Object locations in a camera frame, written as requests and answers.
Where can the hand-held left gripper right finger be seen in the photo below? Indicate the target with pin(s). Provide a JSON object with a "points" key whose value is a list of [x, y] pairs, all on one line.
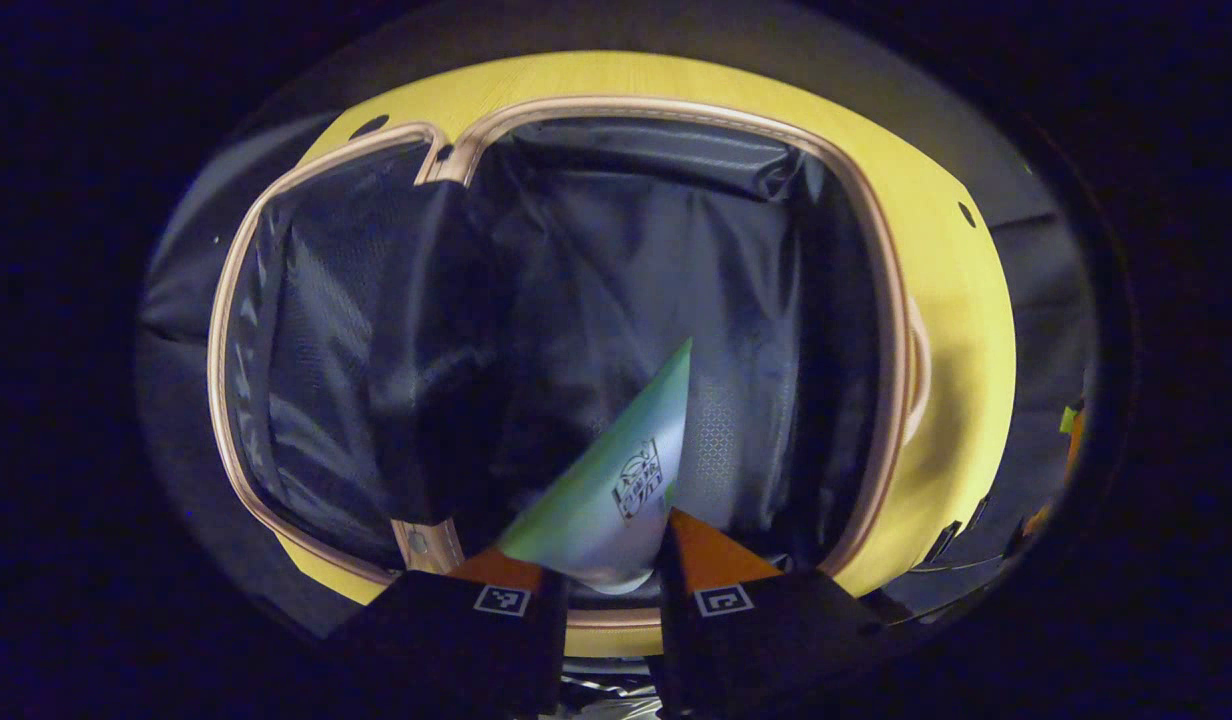
{"points": [[736, 650]]}

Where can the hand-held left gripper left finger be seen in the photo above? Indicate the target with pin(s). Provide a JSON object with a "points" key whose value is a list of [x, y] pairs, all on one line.
{"points": [[456, 650]]}

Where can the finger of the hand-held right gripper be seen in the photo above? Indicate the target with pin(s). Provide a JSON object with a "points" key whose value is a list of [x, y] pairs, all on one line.
{"points": [[1076, 445], [1038, 522]]}

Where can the black table edge clip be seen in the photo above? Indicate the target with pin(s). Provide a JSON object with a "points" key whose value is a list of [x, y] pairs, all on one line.
{"points": [[977, 512], [941, 542]]}

